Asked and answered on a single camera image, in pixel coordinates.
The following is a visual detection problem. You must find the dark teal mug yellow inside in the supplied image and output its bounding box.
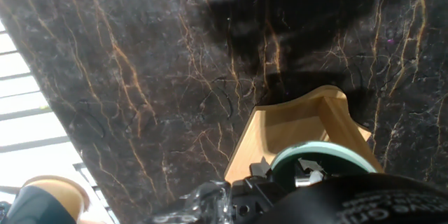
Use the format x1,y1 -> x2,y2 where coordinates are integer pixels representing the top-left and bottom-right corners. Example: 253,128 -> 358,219
3,175 -> 91,224

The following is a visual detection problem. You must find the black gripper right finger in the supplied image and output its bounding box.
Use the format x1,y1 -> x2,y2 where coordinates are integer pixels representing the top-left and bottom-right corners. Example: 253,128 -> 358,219
251,159 -> 448,224

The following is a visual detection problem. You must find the dark marble pattern mat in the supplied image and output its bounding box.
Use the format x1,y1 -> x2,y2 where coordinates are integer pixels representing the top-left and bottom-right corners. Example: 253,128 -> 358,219
0,0 -> 448,224

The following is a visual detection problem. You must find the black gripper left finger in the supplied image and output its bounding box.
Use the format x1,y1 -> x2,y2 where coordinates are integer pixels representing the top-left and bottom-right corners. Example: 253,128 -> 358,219
150,157 -> 291,224

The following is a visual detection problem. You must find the wooden cup rack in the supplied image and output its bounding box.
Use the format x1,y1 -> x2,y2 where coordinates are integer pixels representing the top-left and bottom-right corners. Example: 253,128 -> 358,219
223,84 -> 384,185

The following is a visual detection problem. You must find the pale green ceramic cup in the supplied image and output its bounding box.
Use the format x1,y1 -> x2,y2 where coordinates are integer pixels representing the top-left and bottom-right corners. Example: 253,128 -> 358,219
269,141 -> 378,192

